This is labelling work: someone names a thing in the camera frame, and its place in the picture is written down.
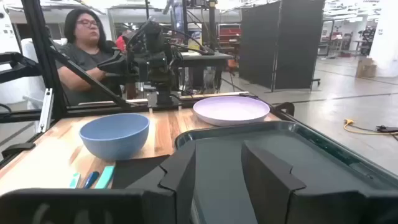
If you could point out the lavender plate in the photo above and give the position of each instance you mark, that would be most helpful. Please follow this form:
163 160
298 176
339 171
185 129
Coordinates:
231 110

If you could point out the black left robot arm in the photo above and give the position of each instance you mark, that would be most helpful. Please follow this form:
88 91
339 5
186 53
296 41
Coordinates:
158 71

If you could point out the dark green plastic tray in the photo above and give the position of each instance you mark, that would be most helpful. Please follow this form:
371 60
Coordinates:
326 161

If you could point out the blue bowl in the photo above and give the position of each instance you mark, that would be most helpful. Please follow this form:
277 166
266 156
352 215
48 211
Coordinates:
115 140

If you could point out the black table clamp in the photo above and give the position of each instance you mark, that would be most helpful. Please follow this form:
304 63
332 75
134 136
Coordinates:
18 148
287 107

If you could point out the black folding partition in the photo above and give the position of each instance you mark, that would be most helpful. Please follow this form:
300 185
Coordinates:
295 46

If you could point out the silver angle bracket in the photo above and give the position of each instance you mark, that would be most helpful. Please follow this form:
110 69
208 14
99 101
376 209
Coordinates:
46 109

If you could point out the red storage rack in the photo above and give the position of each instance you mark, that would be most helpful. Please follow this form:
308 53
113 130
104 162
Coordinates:
230 32

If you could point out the person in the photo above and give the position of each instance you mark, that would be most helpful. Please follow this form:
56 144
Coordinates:
84 56

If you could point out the black power plug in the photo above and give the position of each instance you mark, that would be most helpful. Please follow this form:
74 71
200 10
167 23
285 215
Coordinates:
385 128

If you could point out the cardboard box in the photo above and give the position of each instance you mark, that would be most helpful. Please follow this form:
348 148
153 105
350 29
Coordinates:
366 68

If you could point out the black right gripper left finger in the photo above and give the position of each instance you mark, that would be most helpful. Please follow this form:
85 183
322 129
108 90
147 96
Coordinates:
177 193

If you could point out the black cloth napkin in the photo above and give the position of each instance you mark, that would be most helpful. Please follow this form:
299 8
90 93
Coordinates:
136 172

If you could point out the black desk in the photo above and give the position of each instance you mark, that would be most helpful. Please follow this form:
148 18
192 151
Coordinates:
205 57

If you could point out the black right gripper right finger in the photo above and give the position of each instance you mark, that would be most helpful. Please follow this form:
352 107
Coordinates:
270 193

